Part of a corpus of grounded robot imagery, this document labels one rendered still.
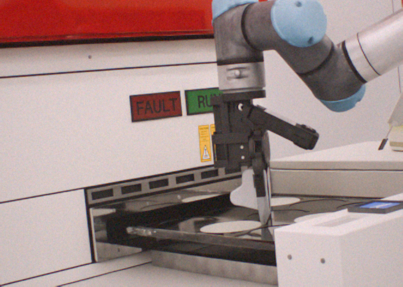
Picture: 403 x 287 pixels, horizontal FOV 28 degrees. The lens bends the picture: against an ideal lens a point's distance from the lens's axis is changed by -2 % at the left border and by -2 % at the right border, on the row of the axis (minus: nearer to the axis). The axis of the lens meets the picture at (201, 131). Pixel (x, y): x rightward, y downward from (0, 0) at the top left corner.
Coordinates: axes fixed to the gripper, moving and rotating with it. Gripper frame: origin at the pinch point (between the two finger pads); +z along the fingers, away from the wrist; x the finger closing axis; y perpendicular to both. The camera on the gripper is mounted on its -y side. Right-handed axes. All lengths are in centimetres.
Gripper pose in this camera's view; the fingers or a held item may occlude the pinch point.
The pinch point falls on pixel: (267, 216)
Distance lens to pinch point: 129.2
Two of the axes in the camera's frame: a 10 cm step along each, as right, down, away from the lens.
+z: 0.9, 9.9, 0.5
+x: -2.1, 0.7, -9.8
